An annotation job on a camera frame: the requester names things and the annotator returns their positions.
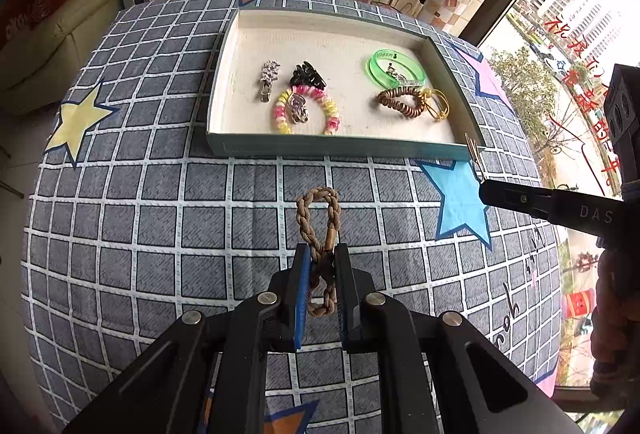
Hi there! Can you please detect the green translucent bangle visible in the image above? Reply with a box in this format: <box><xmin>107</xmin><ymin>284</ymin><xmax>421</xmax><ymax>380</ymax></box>
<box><xmin>367</xmin><ymin>48</ymin><xmax>427</xmax><ymax>89</ymax></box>

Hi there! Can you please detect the brown braided rope bracelet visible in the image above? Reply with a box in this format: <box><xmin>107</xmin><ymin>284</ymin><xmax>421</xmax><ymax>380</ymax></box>
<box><xmin>296</xmin><ymin>186</ymin><xmax>342</xmax><ymax>317</ymax></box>

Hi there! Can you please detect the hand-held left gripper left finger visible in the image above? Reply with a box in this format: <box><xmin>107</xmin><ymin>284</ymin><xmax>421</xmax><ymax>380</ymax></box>
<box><xmin>62</xmin><ymin>243</ymin><xmax>313</xmax><ymax>434</ymax></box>

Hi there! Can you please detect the brown spiral hair tie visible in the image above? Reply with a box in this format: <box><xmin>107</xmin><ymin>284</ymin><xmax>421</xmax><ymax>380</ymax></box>
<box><xmin>376</xmin><ymin>86</ymin><xmax>427</xmax><ymax>119</ymax></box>

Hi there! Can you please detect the white shallow tray box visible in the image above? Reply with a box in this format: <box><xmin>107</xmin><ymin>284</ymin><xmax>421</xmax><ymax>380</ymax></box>
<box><xmin>206</xmin><ymin>6</ymin><xmax>487</xmax><ymax>162</ymax></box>

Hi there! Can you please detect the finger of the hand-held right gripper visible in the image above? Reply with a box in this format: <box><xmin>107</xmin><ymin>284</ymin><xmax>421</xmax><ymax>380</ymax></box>
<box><xmin>479</xmin><ymin>179</ymin><xmax>557</xmax><ymax>217</ymax></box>

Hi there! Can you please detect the silver metal hair clip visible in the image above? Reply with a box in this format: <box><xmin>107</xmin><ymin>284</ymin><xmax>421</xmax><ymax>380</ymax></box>
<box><xmin>287</xmin><ymin>93</ymin><xmax>311</xmax><ymax>125</ymax></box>

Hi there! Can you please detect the grey checked star blanket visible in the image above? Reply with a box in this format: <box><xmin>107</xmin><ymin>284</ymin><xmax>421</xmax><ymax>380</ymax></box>
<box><xmin>20</xmin><ymin>0</ymin><xmax>563</xmax><ymax>434</ymax></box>

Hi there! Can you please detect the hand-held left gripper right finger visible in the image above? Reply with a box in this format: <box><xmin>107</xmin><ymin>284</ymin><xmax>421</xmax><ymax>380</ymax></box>
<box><xmin>334</xmin><ymin>243</ymin><xmax>583</xmax><ymax>434</ymax></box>

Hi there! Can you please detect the yellow hair tie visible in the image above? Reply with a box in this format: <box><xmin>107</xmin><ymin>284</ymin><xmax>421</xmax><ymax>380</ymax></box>
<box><xmin>424</xmin><ymin>88</ymin><xmax>452</xmax><ymax>121</ymax></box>

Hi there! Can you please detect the pastel bead bracelet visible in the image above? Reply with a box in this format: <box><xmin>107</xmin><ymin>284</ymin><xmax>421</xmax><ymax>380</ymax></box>
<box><xmin>271</xmin><ymin>84</ymin><xmax>341</xmax><ymax>136</ymax></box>

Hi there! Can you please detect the pink star rhinestone hair clip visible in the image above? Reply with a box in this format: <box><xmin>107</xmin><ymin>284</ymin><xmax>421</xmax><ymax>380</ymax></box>
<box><xmin>257</xmin><ymin>60</ymin><xmax>282</xmax><ymax>104</ymax></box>

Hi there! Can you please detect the black hair claw clip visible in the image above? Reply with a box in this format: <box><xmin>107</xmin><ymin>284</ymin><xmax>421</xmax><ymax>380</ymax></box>
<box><xmin>289</xmin><ymin>61</ymin><xmax>327</xmax><ymax>89</ymax></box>

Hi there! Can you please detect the cream sofa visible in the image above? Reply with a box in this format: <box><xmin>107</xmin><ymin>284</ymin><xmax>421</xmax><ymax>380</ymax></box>
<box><xmin>0</xmin><ymin>0</ymin><xmax>123</xmax><ymax>115</ymax></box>

